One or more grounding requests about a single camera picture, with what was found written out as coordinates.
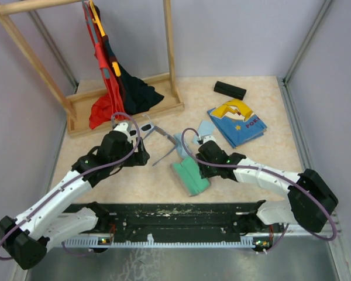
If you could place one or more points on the yellow clothes hanger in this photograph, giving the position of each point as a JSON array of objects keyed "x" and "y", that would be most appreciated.
[{"x": 110, "y": 56}]

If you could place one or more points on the white sunglasses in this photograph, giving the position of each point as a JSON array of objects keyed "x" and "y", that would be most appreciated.
[{"x": 143, "y": 129}]

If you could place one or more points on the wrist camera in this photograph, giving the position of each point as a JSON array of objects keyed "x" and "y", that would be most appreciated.
[
  {"x": 123, "y": 127},
  {"x": 207, "y": 138}
]

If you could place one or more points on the black glasses case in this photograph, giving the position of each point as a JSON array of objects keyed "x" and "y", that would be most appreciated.
[{"x": 230, "y": 90}]

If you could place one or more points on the wooden clothes rack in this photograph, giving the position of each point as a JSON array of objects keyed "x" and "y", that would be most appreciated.
[{"x": 76, "y": 105}]

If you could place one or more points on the red hanging garment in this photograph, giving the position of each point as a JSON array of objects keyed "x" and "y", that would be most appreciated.
[{"x": 106, "y": 105}]

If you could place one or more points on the black hanging garment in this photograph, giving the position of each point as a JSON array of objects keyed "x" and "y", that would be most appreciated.
[{"x": 137, "y": 96}]

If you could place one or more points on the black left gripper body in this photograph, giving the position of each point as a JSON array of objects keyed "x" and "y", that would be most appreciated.
[{"x": 137, "y": 158}]

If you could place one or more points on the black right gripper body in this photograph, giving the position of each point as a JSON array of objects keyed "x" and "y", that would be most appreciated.
[{"x": 207, "y": 171}]

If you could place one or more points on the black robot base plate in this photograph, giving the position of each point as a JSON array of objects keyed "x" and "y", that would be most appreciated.
[{"x": 183, "y": 222}]

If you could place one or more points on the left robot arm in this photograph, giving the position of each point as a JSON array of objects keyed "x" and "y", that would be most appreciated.
[{"x": 30, "y": 235}]

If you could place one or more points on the light blue lens cloth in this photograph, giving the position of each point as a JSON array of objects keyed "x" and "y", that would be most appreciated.
[
  {"x": 180, "y": 148},
  {"x": 205, "y": 129}
]

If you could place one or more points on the grey red clothes hanger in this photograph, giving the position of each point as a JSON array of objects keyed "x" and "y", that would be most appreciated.
[{"x": 96, "y": 32}]

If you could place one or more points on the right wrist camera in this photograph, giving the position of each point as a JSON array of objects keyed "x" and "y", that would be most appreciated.
[{"x": 207, "y": 138}]

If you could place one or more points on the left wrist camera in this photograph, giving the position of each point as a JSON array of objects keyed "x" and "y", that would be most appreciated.
[{"x": 123, "y": 127}]

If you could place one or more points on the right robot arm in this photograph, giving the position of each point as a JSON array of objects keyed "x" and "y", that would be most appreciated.
[{"x": 307, "y": 200}]

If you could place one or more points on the grey glasses case green lining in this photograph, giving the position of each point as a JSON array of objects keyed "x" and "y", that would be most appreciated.
[{"x": 188, "y": 173}]

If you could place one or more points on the light blue flat lens cloth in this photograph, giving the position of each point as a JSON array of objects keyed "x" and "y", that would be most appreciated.
[{"x": 205, "y": 129}]

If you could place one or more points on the blue yellow folded cloth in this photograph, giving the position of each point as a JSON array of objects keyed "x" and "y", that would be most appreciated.
[{"x": 237, "y": 123}]

